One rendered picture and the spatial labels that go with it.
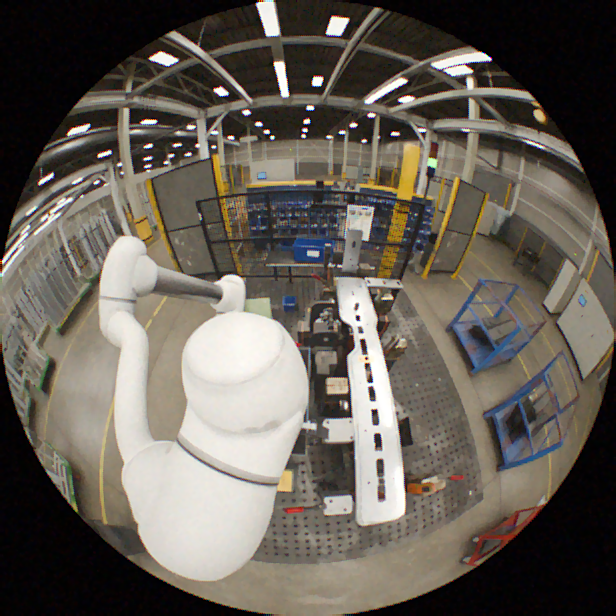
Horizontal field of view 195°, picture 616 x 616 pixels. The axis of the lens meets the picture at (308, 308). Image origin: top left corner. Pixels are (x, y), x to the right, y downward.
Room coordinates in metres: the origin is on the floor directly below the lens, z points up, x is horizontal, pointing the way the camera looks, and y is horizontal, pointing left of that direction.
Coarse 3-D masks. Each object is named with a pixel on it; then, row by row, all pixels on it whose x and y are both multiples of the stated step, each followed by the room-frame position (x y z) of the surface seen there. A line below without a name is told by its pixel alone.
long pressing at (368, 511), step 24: (336, 288) 0.93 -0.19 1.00; (360, 288) 0.93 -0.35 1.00; (360, 312) 0.71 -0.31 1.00; (360, 336) 0.53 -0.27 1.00; (384, 360) 0.39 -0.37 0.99; (360, 384) 0.28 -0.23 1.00; (384, 384) 0.27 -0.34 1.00; (360, 408) 0.17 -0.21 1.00; (384, 408) 0.16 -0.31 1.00; (360, 432) 0.07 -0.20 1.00; (384, 432) 0.06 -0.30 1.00; (360, 456) -0.02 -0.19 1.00; (384, 456) -0.03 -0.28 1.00; (360, 480) -0.11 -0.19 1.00; (360, 504) -0.21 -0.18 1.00; (384, 504) -0.23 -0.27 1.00
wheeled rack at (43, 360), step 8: (16, 320) -0.29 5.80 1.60; (24, 328) -0.28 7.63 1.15; (8, 336) -0.99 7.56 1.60; (32, 336) -0.15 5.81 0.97; (24, 344) -0.64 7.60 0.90; (40, 352) -0.32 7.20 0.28; (40, 360) -0.47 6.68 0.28; (48, 360) -0.23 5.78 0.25; (40, 368) -0.62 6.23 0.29; (32, 376) -1.12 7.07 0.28; (40, 376) -0.75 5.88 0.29; (32, 384) -1.08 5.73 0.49; (40, 384) -0.90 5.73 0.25
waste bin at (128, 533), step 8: (88, 520) -1.46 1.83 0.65; (96, 520) -1.50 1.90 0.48; (96, 528) -1.46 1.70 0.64; (104, 528) -1.49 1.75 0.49; (112, 528) -1.49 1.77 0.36; (120, 528) -1.50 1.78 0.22; (128, 528) -1.51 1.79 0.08; (104, 536) -1.51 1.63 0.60; (112, 536) -1.52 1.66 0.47; (120, 536) -1.53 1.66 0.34; (128, 536) -1.54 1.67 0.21; (136, 536) -1.54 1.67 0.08; (112, 544) -1.58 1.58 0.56; (120, 544) -1.59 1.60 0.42; (128, 544) -1.60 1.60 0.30; (136, 544) -1.62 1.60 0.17; (120, 552) -1.70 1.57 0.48; (128, 552) -1.71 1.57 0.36; (136, 552) -1.74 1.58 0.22; (144, 552) -1.79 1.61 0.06
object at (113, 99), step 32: (192, 64) 2.13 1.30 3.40; (416, 64) 2.11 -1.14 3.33; (96, 96) 1.39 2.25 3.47; (128, 96) 2.02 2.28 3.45; (160, 96) 2.76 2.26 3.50; (288, 96) 4.13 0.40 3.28; (320, 96) 4.62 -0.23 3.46; (480, 128) 3.01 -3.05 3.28; (512, 128) 2.27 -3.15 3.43; (576, 160) 0.95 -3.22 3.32
